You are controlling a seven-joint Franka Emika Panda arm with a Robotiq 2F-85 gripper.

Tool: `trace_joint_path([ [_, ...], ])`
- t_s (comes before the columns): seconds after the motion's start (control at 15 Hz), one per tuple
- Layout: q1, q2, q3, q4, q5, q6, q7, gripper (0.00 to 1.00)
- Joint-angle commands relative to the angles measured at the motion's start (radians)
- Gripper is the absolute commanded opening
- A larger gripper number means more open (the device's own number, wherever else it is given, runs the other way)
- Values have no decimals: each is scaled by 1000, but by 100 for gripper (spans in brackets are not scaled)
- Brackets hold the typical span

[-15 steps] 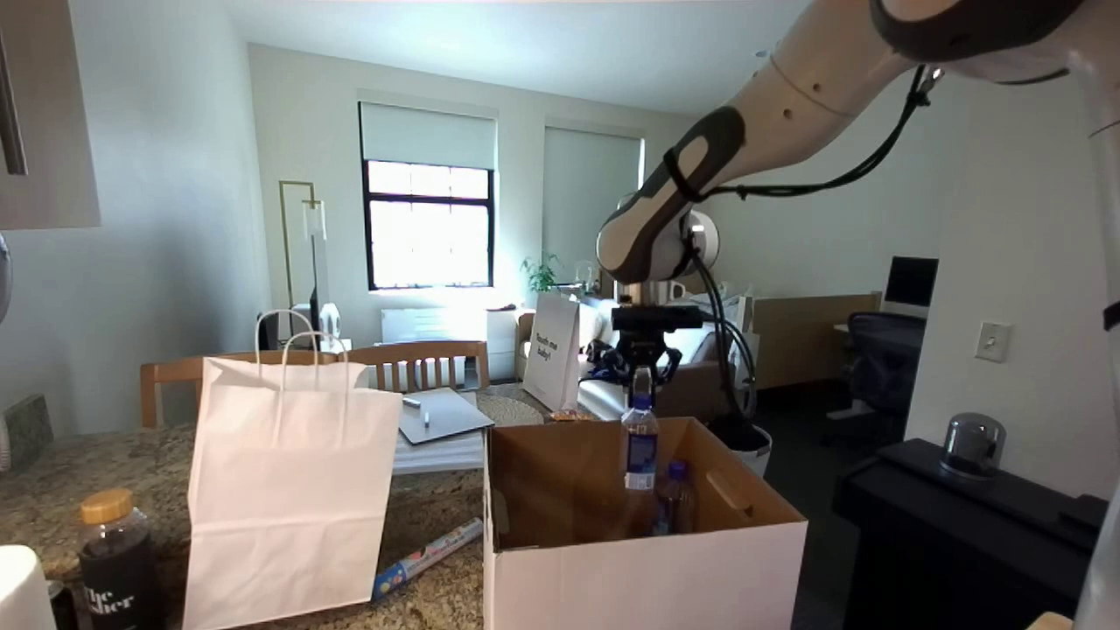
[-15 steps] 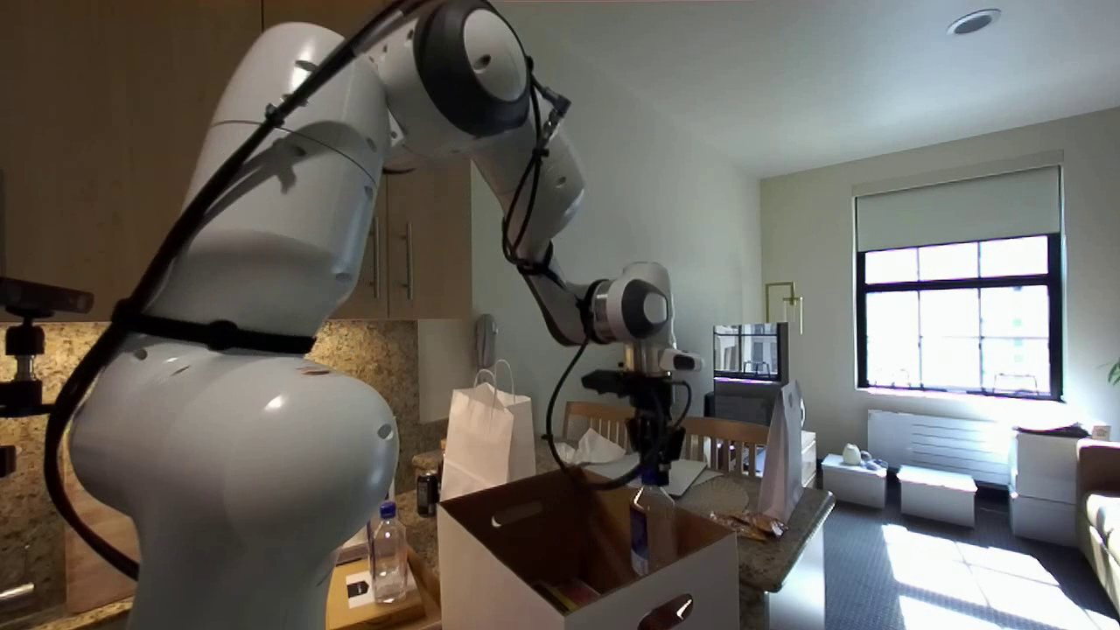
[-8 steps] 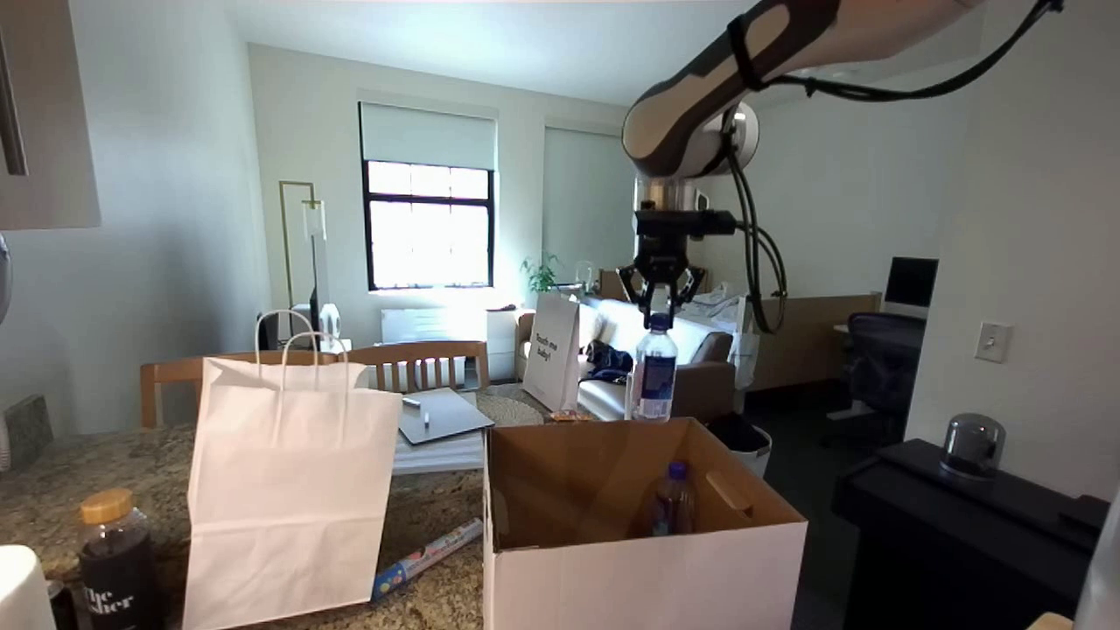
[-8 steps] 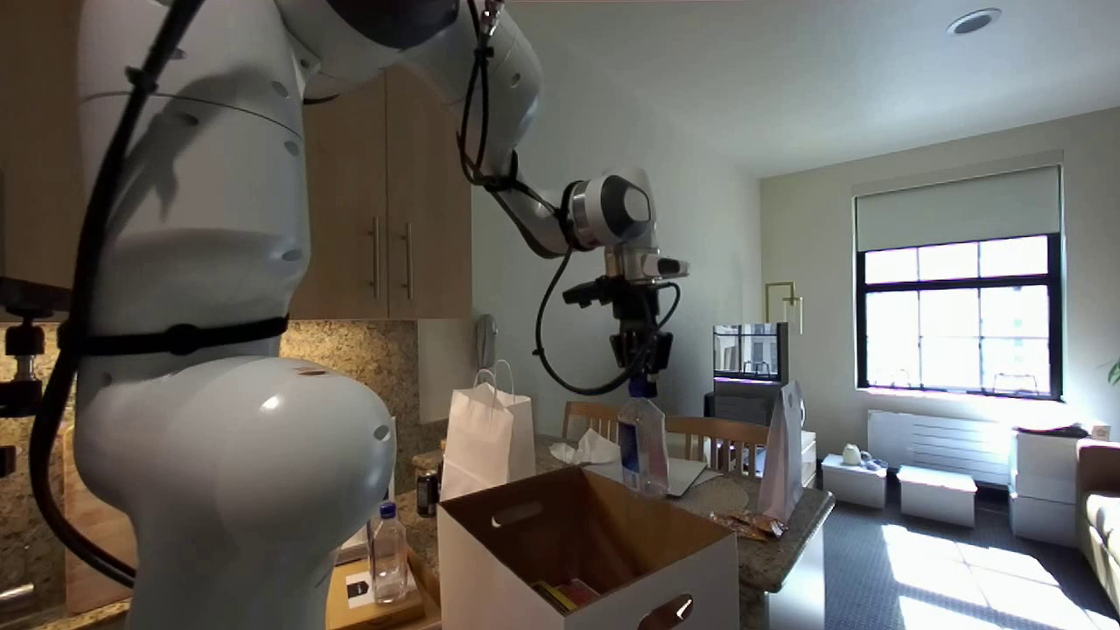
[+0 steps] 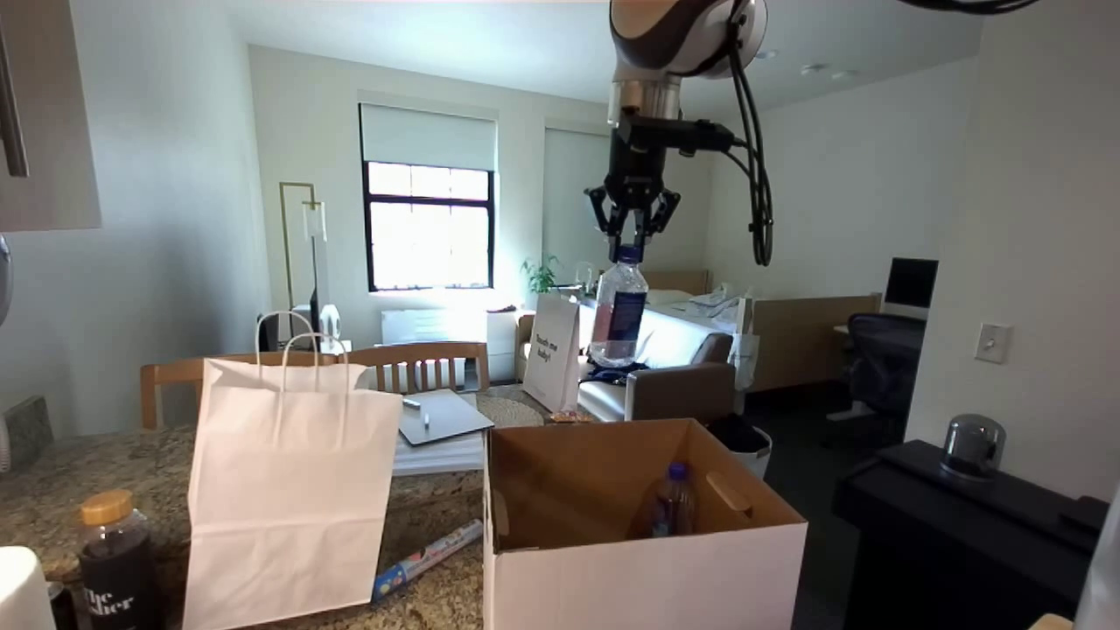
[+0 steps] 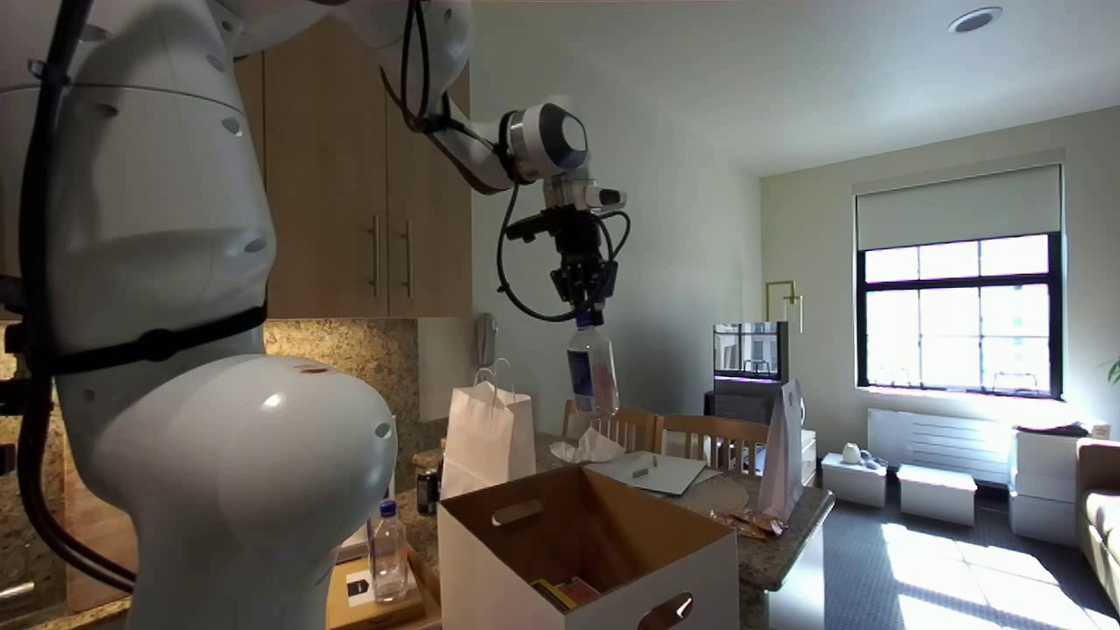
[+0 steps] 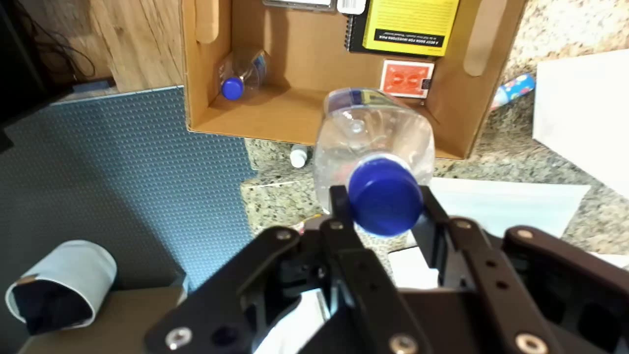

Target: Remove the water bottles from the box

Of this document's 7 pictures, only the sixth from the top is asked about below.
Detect yellow metal lamp frame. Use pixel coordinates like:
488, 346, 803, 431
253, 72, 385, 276
761, 276, 813, 339

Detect wall cabinet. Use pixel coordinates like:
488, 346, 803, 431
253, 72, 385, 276
229, 11, 474, 326

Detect round ceiling light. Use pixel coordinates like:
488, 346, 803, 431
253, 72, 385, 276
943, 4, 1004, 37

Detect black tank stand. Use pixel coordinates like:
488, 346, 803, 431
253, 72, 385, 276
701, 382, 786, 431

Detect crumpled white tissue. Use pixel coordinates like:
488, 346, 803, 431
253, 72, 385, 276
546, 423, 631, 468

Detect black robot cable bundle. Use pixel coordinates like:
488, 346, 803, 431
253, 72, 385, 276
10, 0, 638, 589

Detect clear water bottle blue cap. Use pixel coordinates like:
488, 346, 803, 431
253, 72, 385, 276
563, 311, 624, 420
368, 500, 413, 604

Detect white storage box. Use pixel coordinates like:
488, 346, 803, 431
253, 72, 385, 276
891, 461, 980, 527
817, 448, 891, 512

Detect grey notebook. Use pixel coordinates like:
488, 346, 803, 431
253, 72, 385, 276
605, 451, 711, 500

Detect yellow red packet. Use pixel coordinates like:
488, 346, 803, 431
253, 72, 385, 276
525, 567, 609, 617

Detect white wall phone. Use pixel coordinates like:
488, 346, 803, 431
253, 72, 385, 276
467, 311, 499, 374

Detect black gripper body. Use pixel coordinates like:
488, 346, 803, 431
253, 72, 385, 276
546, 205, 624, 298

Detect brown sofa white cushions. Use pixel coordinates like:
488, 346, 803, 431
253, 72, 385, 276
1073, 438, 1120, 581

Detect white printed shopping bag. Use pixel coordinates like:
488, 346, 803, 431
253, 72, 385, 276
752, 382, 813, 524

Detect open cardboard box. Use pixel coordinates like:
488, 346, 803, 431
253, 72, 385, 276
434, 466, 742, 630

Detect black framed window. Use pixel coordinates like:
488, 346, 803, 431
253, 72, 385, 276
854, 228, 1066, 401

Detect white drawer unit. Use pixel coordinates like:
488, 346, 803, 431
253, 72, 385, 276
1006, 423, 1094, 549

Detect white radiator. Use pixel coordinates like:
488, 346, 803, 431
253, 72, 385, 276
864, 406, 1022, 485

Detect white paper bag with handles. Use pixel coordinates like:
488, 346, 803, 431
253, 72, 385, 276
436, 361, 541, 500

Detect wooden slatted chair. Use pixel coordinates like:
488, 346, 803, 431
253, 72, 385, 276
560, 399, 658, 455
649, 413, 775, 484

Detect white roller blind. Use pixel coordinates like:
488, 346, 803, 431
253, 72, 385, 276
849, 162, 1066, 254

